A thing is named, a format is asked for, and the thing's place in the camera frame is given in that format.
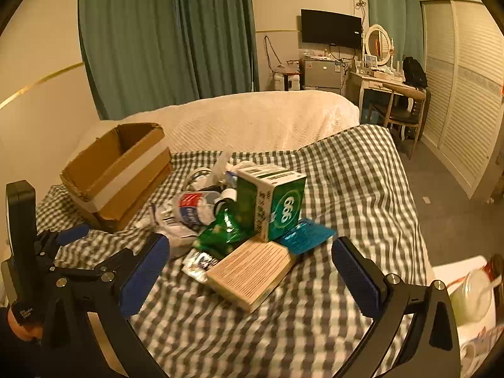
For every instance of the person's left hand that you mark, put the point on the person's left hand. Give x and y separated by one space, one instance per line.
24 328

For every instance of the white plastic jug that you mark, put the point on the white plastic jug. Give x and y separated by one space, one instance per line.
278 82

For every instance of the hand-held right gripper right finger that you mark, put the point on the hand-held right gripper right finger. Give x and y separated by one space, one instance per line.
354 279

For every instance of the white bottle red blue label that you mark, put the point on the white bottle red blue label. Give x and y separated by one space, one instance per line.
193 208

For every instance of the narrow green curtain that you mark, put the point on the narrow green curtain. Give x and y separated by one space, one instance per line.
386 4

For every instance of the small silver packet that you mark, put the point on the small silver packet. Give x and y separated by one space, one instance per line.
199 264

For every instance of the wooden chair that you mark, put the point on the wooden chair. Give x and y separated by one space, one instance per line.
401 116

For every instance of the white side table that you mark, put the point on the white side table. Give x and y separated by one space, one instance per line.
449 269

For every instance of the black wall television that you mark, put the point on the black wall television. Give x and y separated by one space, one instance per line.
330 27

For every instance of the white bag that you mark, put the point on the white bag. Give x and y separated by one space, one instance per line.
173 236

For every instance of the blue blister packet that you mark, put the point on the blue blister packet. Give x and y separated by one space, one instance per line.
307 236

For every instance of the white louvred wardrobe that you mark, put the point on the white louvred wardrobe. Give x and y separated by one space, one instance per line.
464 98

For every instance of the black backpack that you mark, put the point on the black backpack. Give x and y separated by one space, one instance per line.
415 73

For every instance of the cream blanket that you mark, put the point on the cream blanket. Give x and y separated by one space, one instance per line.
256 122

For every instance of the brown cardboard box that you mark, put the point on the brown cardboard box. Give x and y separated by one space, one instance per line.
118 193

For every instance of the wide green curtain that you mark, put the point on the wide green curtain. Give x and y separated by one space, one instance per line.
157 39

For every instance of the clear plastic bag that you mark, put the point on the clear plastic bag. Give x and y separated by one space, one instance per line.
224 169

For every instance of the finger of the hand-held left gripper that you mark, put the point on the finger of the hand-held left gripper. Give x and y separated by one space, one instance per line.
73 234

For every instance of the round white vanity mirror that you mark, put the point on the round white vanity mirror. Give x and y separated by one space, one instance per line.
376 41

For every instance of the green carton box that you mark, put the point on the green carton box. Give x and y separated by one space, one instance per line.
283 204

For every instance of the checked blanket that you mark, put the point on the checked blanket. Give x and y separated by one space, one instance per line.
334 189

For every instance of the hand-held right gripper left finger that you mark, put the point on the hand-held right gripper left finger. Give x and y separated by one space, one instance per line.
145 271

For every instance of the green snack bag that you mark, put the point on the green snack bag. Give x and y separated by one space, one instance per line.
220 232

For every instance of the beige box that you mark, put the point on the beige box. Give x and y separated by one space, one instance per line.
248 271

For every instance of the wooden dressing table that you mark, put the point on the wooden dressing table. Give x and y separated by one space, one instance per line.
374 80

